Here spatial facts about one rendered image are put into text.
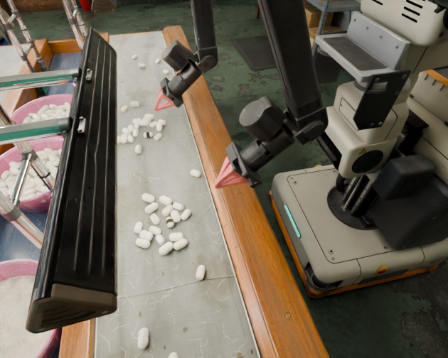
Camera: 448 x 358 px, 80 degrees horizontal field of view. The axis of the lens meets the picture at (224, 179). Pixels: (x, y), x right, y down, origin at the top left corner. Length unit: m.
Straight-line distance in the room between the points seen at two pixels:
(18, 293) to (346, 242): 1.15
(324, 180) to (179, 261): 1.03
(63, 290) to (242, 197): 0.53
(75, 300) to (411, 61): 0.82
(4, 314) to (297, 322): 0.60
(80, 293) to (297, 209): 1.15
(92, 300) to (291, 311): 0.41
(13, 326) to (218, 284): 0.42
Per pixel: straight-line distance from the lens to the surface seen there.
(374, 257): 1.33
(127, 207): 0.78
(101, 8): 1.12
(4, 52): 1.92
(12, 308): 0.77
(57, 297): 0.28
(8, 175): 1.05
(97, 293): 0.30
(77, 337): 0.64
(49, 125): 0.43
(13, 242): 0.94
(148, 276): 0.66
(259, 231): 0.67
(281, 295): 0.61
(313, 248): 1.25
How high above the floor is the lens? 1.33
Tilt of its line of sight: 48 degrees down
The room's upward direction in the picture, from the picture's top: straight up
